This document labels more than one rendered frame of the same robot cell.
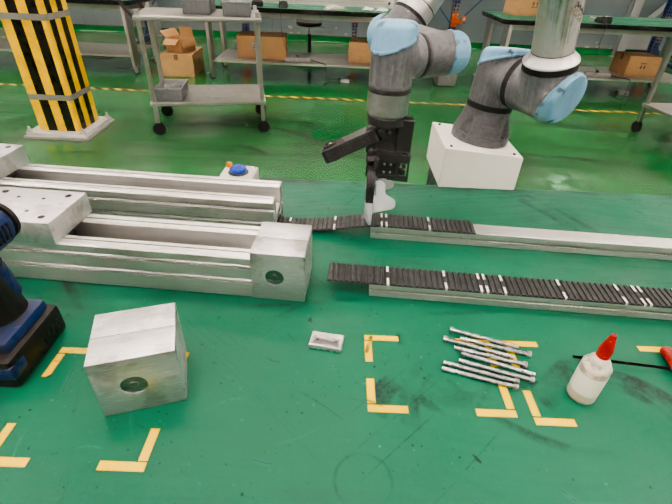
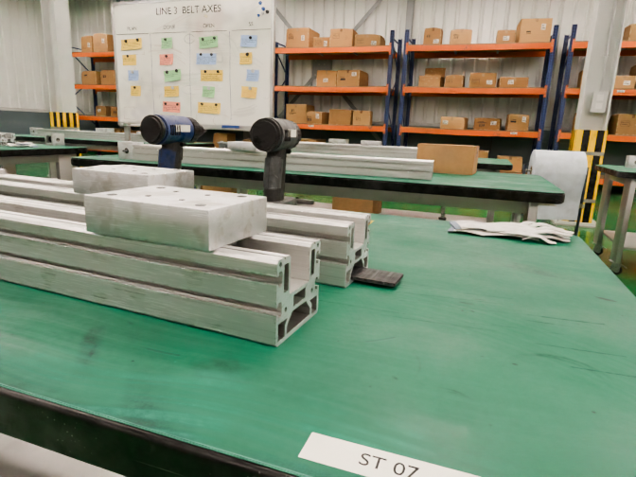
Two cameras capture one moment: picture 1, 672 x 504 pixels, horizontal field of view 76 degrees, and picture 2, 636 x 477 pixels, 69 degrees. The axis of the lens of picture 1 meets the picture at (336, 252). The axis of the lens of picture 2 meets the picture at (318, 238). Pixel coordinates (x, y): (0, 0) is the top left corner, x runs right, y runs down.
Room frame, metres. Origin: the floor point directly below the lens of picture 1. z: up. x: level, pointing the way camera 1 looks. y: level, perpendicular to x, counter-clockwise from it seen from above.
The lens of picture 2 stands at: (1.25, 1.09, 0.98)
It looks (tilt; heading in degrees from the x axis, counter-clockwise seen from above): 13 degrees down; 200
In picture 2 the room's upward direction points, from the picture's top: 2 degrees clockwise
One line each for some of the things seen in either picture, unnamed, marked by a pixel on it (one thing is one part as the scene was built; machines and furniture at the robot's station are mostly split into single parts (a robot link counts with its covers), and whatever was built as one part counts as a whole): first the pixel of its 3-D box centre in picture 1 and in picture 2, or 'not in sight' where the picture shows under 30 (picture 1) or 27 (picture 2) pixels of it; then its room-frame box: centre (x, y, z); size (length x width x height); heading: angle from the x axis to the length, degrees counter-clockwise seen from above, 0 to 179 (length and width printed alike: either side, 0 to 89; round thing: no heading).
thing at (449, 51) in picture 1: (431, 52); not in sight; (0.86, -0.16, 1.13); 0.11 x 0.11 x 0.08; 32
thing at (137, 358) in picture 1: (142, 350); not in sight; (0.39, 0.25, 0.83); 0.11 x 0.10 x 0.10; 18
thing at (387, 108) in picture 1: (387, 103); not in sight; (0.79, -0.08, 1.06); 0.08 x 0.08 x 0.05
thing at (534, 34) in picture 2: not in sight; (470, 105); (-9.11, 0.61, 1.59); 2.83 x 0.98 x 3.17; 91
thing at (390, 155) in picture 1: (387, 147); not in sight; (0.79, -0.09, 0.97); 0.09 x 0.08 x 0.12; 87
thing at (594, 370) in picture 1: (596, 366); not in sight; (0.39, -0.35, 0.84); 0.04 x 0.04 x 0.12
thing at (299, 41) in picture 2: not in sight; (332, 103); (-9.08, -2.39, 1.58); 2.83 x 0.98 x 3.15; 91
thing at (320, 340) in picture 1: (326, 341); not in sight; (0.46, 0.01, 0.78); 0.05 x 0.03 x 0.01; 82
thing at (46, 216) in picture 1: (29, 220); (134, 188); (0.63, 0.54, 0.87); 0.16 x 0.11 x 0.07; 87
